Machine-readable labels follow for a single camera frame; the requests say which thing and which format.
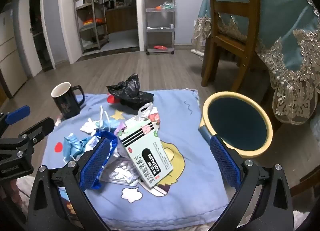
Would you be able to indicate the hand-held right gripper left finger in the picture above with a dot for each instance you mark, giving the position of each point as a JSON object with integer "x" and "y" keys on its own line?
{"x": 96, "y": 163}

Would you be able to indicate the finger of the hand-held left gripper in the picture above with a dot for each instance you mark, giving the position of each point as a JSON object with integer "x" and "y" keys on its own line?
{"x": 17, "y": 115}
{"x": 37, "y": 129}

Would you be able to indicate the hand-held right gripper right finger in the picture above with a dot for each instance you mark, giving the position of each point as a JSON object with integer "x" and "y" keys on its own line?
{"x": 225, "y": 163}

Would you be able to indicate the silver blister pack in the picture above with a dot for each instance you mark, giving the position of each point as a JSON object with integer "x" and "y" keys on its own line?
{"x": 116, "y": 163}

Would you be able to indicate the teal bin with yellow rim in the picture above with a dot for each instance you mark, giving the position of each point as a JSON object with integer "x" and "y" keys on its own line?
{"x": 237, "y": 120}

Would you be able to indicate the white green medicine box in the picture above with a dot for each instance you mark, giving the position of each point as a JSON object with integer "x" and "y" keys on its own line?
{"x": 147, "y": 150}

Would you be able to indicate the blue cartoon printed blanket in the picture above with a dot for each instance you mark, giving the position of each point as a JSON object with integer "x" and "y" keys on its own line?
{"x": 200, "y": 166}

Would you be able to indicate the clear pill blister strip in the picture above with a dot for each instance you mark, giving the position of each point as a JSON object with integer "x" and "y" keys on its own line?
{"x": 125, "y": 176}

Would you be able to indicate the white crumpled tissue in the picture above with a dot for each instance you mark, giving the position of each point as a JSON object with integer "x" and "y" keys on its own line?
{"x": 88, "y": 127}

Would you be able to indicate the black ceramic mug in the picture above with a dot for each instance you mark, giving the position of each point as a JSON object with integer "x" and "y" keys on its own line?
{"x": 67, "y": 105}

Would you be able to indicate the pink wrapper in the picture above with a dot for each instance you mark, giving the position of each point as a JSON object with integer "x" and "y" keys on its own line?
{"x": 122, "y": 129}

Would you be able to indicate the white cabinet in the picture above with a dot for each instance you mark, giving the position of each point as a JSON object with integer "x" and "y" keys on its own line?
{"x": 10, "y": 53}

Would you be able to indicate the red white plastic bag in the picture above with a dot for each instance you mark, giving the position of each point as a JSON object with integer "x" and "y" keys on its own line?
{"x": 147, "y": 112}

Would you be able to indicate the black plastic bag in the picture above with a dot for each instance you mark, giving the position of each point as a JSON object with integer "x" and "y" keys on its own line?
{"x": 130, "y": 90}

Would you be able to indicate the white power strip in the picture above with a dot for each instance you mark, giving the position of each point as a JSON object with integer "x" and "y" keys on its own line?
{"x": 197, "y": 53}

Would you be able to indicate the metal shelving rack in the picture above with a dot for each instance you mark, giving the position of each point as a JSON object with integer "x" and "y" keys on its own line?
{"x": 96, "y": 20}

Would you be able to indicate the red packet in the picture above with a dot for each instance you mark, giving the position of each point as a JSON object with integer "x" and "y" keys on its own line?
{"x": 160, "y": 47}

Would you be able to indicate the wooden kitchen cabinet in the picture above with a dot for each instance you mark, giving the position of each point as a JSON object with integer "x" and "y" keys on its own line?
{"x": 120, "y": 20}

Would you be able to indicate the wooden chair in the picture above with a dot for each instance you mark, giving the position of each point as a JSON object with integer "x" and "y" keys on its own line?
{"x": 212, "y": 20}

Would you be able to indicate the teal lace-edged tablecloth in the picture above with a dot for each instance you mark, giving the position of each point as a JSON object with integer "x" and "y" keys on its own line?
{"x": 282, "y": 20}

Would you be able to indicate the grey storage cart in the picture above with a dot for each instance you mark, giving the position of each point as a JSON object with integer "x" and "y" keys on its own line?
{"x": 160, "y": 18}

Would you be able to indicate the green plastic bag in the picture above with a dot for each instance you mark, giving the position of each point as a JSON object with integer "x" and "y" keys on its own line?
{"x": 168, "y": 6}

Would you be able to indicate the orange item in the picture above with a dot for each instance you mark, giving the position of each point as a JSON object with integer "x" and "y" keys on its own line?
{"x": 158, "y": 8}

